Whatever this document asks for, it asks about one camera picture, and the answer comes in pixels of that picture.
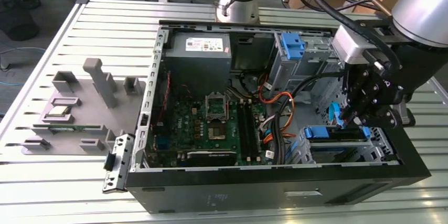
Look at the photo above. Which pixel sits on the black mesh waste bin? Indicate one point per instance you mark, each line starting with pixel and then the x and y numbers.
pixel 20 22

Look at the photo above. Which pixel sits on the metal card retention bracket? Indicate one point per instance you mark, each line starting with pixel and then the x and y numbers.
pixel 120 155

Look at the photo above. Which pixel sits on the grey power supply unit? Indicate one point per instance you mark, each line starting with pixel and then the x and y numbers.
pixel 199 69

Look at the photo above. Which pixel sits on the black RAM slot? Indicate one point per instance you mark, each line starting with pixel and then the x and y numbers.
pixel 252 132
pixel 243 129

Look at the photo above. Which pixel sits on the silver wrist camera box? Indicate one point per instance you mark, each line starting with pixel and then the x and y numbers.
pixel 350 45

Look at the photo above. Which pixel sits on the hard disk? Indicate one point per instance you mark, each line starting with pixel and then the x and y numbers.
pixel 344 132

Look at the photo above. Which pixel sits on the blue plastic drive latch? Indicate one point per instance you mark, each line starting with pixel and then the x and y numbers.
pixel 291 47

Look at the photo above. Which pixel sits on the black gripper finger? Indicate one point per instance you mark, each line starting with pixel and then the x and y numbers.
pixel 360 90
pixel 384 117

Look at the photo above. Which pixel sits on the green motherboard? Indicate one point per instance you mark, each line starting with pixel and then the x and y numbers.
pixel 188 127

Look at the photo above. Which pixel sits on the silver CPU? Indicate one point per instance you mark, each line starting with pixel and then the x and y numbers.
pixel 59 110

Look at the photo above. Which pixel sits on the metal drive cage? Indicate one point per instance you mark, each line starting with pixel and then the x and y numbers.
pixel 311 61

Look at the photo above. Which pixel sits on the green RAM stick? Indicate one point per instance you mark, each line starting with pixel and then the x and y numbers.
pixel 67 128

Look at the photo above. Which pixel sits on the black graphics card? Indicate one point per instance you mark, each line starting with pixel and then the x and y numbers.
pixel 210 157

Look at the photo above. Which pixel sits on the CPU socket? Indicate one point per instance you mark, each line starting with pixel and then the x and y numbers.
pixel 216 132

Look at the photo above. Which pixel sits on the black open PC case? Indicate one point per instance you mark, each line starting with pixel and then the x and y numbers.
pixel 244 195

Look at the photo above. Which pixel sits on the grey parts rack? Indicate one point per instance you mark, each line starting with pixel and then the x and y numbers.
pixel 91 127

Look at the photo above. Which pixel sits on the metal disk bay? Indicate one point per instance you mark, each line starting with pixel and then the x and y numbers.
pixel 350 144

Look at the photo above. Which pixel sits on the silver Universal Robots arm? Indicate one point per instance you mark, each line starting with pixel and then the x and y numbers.
pixel 238 11

